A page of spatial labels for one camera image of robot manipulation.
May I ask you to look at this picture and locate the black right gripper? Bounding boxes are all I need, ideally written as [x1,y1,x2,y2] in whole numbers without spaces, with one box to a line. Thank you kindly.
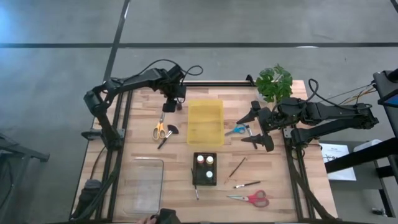
[236,101,287,152]

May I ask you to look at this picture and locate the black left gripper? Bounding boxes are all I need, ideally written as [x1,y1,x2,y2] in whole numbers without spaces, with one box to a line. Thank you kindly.
[161,65,187,113]

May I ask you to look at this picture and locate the black fan brush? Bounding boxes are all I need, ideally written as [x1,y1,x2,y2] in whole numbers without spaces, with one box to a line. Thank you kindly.
[157,124,180,150]

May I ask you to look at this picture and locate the yellow-handled scissors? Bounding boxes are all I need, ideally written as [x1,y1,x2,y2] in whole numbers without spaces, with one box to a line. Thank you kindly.
[152,111,167,141]

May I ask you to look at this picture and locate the thin brown paintbrush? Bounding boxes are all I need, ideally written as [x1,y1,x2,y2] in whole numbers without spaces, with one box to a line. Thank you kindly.
[224,157,247,184]

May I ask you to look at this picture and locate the black paintbrush silver ferrule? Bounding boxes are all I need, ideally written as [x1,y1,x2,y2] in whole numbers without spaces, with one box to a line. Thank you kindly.
[233,180,262,190]

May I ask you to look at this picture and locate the yellow plastic bin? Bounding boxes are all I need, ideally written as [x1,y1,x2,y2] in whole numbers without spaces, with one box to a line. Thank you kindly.
[186,99,225,147]

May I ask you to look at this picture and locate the green leafy plant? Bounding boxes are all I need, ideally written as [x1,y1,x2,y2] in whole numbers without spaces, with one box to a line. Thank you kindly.
[254,63,294,103]

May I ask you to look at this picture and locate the black bottle holder tray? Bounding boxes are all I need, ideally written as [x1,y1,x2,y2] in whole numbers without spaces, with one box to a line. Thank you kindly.
[192,152,218,187]

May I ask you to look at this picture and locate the clear plastic tray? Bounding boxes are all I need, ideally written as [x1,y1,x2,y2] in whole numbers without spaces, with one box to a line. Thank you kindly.
[123,157,165,215]

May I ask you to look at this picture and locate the white paper sheet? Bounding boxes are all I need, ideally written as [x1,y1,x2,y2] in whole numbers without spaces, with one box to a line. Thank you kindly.
[320,142,357,182]

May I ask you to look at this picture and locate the black paintbrush white tip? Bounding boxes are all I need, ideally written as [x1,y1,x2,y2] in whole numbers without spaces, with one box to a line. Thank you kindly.
[190,167,200,200]

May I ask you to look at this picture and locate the white plastic container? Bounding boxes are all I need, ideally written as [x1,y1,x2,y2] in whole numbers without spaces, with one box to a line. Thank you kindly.
[353,139,382,153]

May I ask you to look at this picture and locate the black handheld device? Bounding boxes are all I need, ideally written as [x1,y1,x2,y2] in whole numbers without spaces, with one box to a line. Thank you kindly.
[150,208,181,224]

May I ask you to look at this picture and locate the person's hand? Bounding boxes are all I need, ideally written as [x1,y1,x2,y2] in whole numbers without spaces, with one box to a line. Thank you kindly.
[135,215,158,224]

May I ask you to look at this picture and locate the grey side table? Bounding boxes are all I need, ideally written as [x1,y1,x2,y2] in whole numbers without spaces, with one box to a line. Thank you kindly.
[323,139,385,191]

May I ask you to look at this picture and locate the black equipment stand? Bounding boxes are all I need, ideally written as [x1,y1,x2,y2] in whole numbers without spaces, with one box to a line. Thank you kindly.
[372,68,398,138]

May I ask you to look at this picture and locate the black monitor blue screen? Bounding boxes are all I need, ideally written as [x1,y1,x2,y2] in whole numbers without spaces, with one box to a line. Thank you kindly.
[377,90,398,109]

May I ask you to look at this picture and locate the blue-handled scissors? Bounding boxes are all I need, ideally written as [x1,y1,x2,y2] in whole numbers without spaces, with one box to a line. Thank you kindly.
[224,124,246,137]

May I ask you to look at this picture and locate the thin black cable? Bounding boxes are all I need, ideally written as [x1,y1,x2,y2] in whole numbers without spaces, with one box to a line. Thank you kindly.
[136,58,181,77]

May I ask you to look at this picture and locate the black left wrist camera cable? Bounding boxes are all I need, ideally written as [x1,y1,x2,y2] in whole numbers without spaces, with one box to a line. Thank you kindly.
[182,65,204,77]

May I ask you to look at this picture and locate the black aluminium frame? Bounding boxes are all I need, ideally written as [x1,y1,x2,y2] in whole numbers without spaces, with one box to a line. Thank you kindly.
[70,74,340,222]

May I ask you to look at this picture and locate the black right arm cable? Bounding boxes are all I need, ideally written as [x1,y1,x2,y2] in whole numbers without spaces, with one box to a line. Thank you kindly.
[308,78,343,103]

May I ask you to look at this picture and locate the red-handled scissors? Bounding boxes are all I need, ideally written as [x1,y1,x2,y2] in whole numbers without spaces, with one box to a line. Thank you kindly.
[226,189,270,208]

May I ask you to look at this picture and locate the black desk frame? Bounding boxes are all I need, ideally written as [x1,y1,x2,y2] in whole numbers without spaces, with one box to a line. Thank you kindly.
[325,136,398,218]

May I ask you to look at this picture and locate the thin coloured wires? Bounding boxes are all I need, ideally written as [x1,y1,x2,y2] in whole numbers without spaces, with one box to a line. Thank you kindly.
[337,82,376,105]

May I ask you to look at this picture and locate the black furniture frame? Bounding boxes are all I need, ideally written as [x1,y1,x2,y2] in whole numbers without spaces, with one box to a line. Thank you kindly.
[0,136,50,224]

